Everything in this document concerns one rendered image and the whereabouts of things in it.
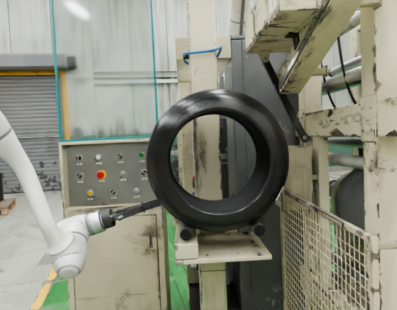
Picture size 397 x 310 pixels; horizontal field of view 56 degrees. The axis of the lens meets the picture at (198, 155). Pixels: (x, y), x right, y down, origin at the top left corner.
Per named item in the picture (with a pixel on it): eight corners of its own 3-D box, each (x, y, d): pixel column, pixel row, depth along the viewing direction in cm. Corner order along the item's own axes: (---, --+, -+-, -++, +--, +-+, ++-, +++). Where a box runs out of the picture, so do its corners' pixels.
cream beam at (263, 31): (244, 54, 175) (243, 22, 174) (297, 52, 176) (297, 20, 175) (277, 11, 114) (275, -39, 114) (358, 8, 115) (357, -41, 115)
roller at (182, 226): (180, 220, 177) (179, 210, 177) (190, 219, 177) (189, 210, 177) (179, 241, 142) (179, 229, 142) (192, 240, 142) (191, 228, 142)
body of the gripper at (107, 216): (98, 213, 147) (120, 206, 147) (102, 209, 155) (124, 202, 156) (104, 231, 147) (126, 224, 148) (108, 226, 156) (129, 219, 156)
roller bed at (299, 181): (271, 204, 193) (269, 146, 192) (300, 202, 194) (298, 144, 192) (281, 211, 174) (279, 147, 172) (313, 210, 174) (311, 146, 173)
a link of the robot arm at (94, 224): (88, 211, 156) (102, 206, 156) (96, 232, 156) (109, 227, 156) (83, 216, 147) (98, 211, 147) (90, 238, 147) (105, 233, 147)
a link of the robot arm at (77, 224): (95, 226, 159) (93, 247, 147) (59, 237, 158) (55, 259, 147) (85, 206, 153) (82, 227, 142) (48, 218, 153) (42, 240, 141)
